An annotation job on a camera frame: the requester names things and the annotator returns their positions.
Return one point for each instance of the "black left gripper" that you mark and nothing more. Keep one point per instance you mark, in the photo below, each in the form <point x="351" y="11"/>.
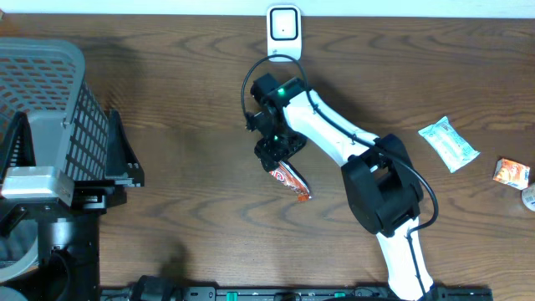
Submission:
<point x="96" y="201"/>

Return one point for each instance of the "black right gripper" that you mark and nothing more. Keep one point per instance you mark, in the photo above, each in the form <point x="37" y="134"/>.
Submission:
<point x="268" y="155"/>

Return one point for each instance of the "red Top chocolate bar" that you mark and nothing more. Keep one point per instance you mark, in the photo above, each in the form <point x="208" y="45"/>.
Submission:
<point x="292" y="180"/>

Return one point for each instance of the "mint green wipes pack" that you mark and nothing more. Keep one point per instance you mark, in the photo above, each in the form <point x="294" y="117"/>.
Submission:
<point x="453" y="149"/>

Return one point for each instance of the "orange snack packet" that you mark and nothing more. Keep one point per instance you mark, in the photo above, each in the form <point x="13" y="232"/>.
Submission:
<point x="512" y="173"/>

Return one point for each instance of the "green lid jar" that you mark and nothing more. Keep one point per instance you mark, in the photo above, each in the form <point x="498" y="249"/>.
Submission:
<point x="528" y="197"/>

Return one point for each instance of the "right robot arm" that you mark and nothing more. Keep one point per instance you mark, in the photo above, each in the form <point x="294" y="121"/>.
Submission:
<point x="381" y="186"/>

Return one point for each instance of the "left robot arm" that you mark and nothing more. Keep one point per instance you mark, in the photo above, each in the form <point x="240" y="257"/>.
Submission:
<point x="68" y="259"/>

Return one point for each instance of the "white barcode scanner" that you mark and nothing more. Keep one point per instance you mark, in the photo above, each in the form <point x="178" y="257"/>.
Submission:
<point x="284" y="33"/>

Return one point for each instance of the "grey plastic basket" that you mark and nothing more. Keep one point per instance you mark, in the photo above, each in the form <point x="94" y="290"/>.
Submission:
<point x="45" y="80"/>

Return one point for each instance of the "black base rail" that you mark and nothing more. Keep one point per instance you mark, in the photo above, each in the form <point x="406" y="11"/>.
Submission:
<point x="154" y="288"/>

